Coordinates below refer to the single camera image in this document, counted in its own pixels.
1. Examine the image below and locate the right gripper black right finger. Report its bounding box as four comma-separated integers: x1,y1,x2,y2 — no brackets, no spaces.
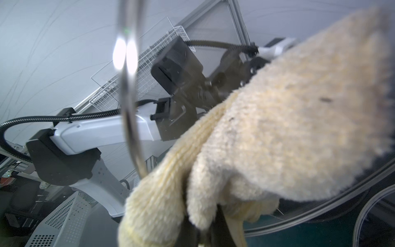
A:
210,206,236,247

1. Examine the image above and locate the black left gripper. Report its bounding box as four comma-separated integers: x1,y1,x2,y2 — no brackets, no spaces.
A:
151,37,268,110

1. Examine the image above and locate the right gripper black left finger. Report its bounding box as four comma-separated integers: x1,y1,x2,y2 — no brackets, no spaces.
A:
174,215,200,247

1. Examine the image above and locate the glass pot lid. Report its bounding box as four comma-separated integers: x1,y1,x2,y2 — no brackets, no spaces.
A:
113,1,148,179
244,155,395,237

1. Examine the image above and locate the yellow cleaning cloth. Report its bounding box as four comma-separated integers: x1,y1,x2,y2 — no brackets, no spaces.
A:
117,7,395,247

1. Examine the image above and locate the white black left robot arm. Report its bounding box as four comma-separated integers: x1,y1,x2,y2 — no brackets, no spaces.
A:
27,38,274,218

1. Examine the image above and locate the white wire basket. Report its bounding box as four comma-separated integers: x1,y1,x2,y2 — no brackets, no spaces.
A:
89,26,190,111

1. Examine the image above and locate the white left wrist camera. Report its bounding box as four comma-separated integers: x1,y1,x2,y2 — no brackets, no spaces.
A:
258,38,298,61

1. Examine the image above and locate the black corrugated cable conduit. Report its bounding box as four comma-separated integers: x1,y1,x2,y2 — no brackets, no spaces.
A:
0,39,259,164

